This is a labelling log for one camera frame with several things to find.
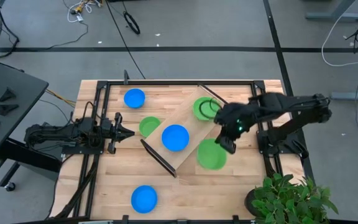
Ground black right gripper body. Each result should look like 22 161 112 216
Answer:
214 102 259 141

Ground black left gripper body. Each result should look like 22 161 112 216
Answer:
108 112 123 154

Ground blue plastic mini bowl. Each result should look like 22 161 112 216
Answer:
161 124 190 152
123 88 146 110
131 185 158 215

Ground wooden shelf riser black legs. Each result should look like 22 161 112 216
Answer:
140 83 232 179

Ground black plant pot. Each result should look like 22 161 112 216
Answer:
244 188 260 218

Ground green leafy plant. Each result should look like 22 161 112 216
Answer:
250 173 339 224

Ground grey desk foot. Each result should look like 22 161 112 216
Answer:
305 0 358 23
330 85 358 102

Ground black desk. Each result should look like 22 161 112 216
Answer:
0 59 62 192

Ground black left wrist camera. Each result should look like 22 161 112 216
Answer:
100 118 115 136

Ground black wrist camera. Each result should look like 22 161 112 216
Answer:
100 118 115 136
214 133 237 155

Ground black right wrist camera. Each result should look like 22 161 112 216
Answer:
214 133 237 155

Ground yellow floor cable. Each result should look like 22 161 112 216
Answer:
44 88 76 108

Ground black aluminium rig frame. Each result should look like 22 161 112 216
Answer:
50 79 310 224

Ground black fan power cable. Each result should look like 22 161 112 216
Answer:
42 20 90 50

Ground white floor cable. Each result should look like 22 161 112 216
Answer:
321 6 358 68

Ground black coiled cable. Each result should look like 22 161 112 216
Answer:
122 11 142 35

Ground white cable bundle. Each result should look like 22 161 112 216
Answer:
62 0 104 24

